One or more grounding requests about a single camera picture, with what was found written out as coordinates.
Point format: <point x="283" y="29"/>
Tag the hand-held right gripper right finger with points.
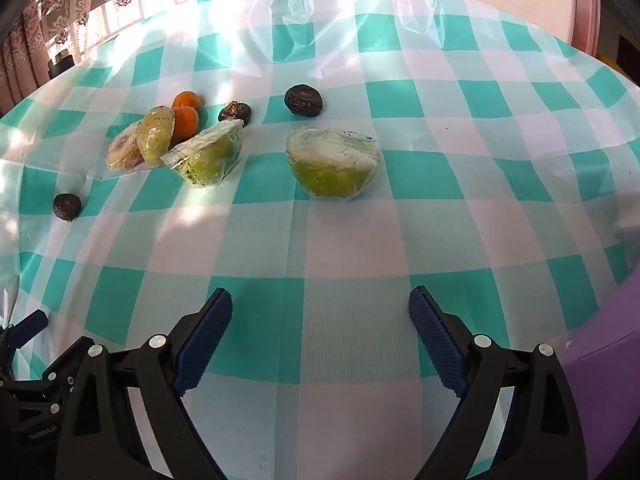
<point x="436" y="335"/>

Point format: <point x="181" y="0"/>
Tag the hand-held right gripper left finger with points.
<point x="205" y="335"/>

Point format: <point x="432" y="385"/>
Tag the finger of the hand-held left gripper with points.
<point x="29" y="326"/>
<point x="57" y="377"/>

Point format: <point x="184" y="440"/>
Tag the purple-rimmed white box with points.
<point x="605" y="360"/>

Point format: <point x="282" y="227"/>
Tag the green pomelo wedge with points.
<point x="210" y="157"/>

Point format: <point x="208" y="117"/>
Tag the green pomelo half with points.
<point x="332" y="170"/>

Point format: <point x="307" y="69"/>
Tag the green fruit slice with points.
<point x="156" y="135"/>

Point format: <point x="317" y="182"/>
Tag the orange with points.
<point x="186" y="122"/>
<point x="188" y="99"/>

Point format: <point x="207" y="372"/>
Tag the teal checkered tablecloth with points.
<point x="350" y="270"/>

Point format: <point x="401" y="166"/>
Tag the dark passion fruit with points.
<point x="303" y="100"/>
<point x="66" y="207"/>
<point x="235" y="111"/>

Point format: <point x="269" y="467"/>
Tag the wrapped pale fruit slice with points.
<point x="124" y="150"/>

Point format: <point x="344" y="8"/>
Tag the dark round pot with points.
<point x="60" y="64"/>

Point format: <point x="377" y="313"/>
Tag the floral lace curtain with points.
<point x="65" y="5"/>

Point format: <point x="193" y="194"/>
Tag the brown wooden door frame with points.
<point x="587" y="10"/>

